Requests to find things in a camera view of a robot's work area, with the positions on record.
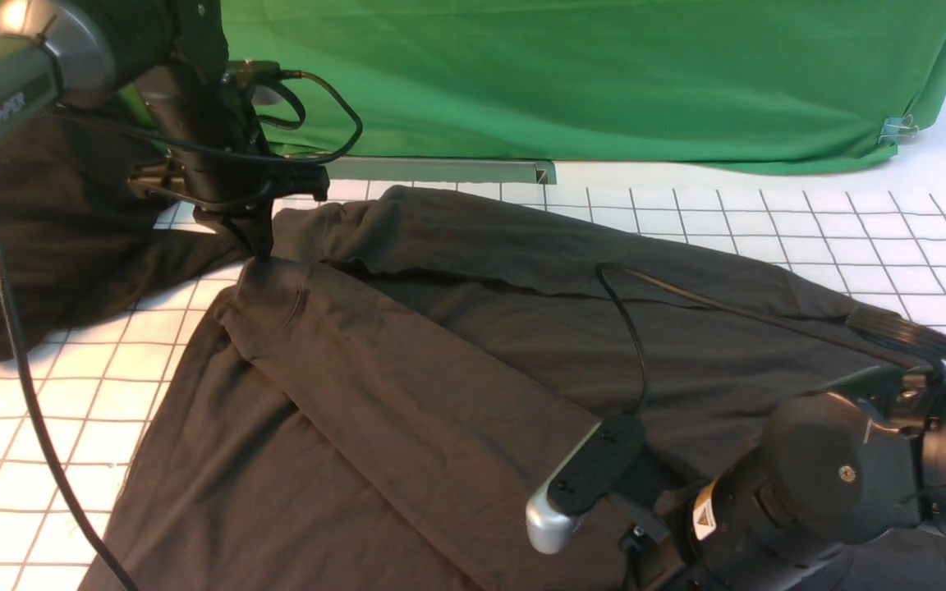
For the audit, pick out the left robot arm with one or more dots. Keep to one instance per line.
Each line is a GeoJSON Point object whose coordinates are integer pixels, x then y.
{"type": "Point", "coordinates": [159, 70]}

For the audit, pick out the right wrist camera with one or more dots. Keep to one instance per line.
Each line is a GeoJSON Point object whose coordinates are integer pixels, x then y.
{"type": "Point", "coordinates": [589, 472]}

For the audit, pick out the gray metal rail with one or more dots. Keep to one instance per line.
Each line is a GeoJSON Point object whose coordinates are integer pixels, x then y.
{"type": "Point", "coordinates": [457, 170]}

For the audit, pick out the gray long-sleeved shirt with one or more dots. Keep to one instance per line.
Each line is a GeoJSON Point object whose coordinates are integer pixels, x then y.
{"type": "Point", "coordinates": [371, 407]}

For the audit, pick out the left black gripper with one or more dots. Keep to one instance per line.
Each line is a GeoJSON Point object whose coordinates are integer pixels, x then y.
{"type": "Point", "coordinates": [232, 195]}

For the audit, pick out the silver binder clip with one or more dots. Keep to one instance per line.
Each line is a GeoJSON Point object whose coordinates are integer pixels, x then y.
{"type": "Point", "coordinates": [896, 129]}

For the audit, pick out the black clothing pile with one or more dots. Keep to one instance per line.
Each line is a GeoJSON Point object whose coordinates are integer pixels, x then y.
{"type": "Point", "coordinates": [78, 246]}

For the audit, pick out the green backdrop cloth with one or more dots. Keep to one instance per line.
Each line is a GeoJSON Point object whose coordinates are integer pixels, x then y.
{"type": "Point", "coordinates": [774, 87]}

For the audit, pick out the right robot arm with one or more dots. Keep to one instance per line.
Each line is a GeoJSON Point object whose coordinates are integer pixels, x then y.
{"type": "Point", "coordinates": [835, 468]}

